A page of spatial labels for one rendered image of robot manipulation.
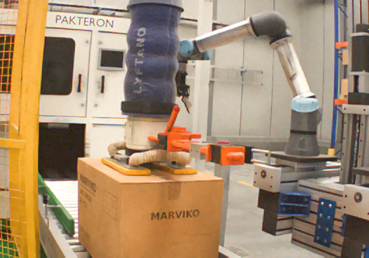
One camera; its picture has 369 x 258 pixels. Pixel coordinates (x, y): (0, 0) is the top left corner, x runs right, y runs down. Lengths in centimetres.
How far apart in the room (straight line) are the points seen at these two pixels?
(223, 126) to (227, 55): 197
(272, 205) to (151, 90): 65
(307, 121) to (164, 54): 62
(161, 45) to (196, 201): 60
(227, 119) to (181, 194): 1053
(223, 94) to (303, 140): 1025
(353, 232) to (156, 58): 96
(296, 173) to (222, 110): 1027
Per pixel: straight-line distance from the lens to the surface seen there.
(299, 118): 173
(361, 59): 165
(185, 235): 157
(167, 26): 169
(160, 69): 165
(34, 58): 202
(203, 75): 466
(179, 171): 163
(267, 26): 183
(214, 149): 121
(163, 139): 148
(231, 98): 1207
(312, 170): 177
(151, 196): 147
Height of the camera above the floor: 121
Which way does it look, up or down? 3 degrees down
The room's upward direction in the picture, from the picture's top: 3 degrees clockwise
